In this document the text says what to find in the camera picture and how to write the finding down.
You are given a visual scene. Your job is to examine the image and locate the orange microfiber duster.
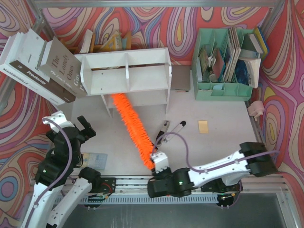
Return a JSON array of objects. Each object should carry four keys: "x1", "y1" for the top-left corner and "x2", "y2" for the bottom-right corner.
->
[{"x1": 111, "y1": 93, "x2": 155, "y2": 170}]

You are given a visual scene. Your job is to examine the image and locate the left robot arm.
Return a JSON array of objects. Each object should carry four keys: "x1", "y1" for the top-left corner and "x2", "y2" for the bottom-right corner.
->
[{"x1": 21, "y1": 111, "x2": 101, "y2": 228}]

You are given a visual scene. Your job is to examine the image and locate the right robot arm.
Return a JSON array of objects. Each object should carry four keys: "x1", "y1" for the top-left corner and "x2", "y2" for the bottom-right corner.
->
[{"x1": 147, "y1": 142, "x2": 277, "y2": 198}]

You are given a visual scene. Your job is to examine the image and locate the white wooden bookshelf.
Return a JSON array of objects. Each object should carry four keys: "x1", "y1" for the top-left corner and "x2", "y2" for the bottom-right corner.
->
[{"x1": 76, "y1": 47, "x2": 172, "y2": 117}]

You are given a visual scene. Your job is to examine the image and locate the black white stapler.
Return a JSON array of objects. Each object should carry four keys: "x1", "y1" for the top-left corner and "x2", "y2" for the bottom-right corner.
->
[{"x1": 155, "y1": 120, "x2": 170, "y2": 146}]

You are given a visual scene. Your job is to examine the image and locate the white marker black cap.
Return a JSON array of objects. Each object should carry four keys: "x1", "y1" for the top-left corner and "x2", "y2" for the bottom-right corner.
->
[{"x1": 164, "y1": 121, "x2": 186, "y2": 143}]

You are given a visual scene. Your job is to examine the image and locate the brown book Fredonia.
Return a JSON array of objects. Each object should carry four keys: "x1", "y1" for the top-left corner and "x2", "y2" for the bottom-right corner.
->
[{"x1": 10, "y1": 60, "x2": 76, "y2": 103}]

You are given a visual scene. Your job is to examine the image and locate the yellow sticky note pad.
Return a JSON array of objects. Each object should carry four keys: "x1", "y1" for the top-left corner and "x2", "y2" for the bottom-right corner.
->
[{"x1": 198, "y1": 120, "x2": 209, "y2": 133}]

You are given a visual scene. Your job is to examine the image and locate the grey book The Lonely Ones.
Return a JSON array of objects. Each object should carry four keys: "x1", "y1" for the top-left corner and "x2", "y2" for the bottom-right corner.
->
[{"x1": 38, "y1": 37, "x2": 87, "y2": 98}]

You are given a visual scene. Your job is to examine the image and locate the white book Mademoiselle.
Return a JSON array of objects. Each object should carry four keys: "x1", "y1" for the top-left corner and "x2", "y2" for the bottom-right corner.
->
[{"x1": 0, "y1": 29, "x2": 65, "y2": 105}]

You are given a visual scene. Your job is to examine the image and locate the wooden rack with books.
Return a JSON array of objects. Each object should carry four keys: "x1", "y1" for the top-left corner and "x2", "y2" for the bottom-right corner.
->
[{"x1": 74, "y1": 29, "x2": 132, "y2": 54}]

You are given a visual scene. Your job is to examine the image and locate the grey notebook with pencil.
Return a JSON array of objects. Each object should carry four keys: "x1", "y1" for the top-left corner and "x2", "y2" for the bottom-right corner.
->
[{"x1": 171, "y1": 65, "x2": 190, "y2": 91}]

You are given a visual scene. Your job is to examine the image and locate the pink piggy figurine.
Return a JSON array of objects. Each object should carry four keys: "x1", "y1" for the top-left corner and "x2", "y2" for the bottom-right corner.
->
[{"x1": 247, "y1": 100, "x2": 265, "y2": 121}]

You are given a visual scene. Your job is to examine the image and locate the mint green desk organizer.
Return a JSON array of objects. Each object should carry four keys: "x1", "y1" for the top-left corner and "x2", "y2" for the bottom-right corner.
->
[{"x1": 191, "y1": 27, "x2": 252, "y2": 101}]

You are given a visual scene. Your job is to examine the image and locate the white paperback book stack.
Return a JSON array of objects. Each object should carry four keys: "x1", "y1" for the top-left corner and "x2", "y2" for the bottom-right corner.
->
[{"x1": 235, "y1": 57, "x2": 261, "y2": 88}]

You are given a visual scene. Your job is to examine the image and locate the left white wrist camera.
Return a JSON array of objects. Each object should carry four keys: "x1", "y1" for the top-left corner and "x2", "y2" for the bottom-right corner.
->
[{"x1": 42, "y1": 111, "x2": 74, "y2": 133}]

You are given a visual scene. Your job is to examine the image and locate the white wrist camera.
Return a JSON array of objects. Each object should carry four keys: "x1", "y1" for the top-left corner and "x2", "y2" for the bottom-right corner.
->
[
  {"x1": 42, "y1": 111, "x2": 74, "y2": 133},
  {"x1": 151, "y1": 152, "x2": 169, "y2": 173}
]

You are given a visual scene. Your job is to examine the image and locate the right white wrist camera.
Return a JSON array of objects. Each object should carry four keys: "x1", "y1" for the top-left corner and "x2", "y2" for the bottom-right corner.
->
[{"x1": 151, "y1": 152, "x2": 169, "y2": 173}]

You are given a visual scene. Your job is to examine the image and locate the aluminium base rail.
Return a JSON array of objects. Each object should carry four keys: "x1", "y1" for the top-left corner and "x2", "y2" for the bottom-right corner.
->
[{"x1": 76, "y1": 174, "x2": 289, "y2": 208}]

